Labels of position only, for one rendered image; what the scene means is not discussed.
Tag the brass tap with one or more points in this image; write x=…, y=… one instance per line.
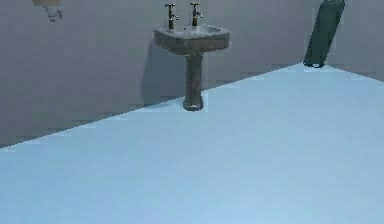
x=171, y=16
x=195, y=15

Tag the dark green tall bin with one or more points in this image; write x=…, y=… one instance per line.
x=324, y=33

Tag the grey pedestal sink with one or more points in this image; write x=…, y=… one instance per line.
x=192, y=40

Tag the yellow wall fixture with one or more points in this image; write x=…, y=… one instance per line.
x=50, y=6

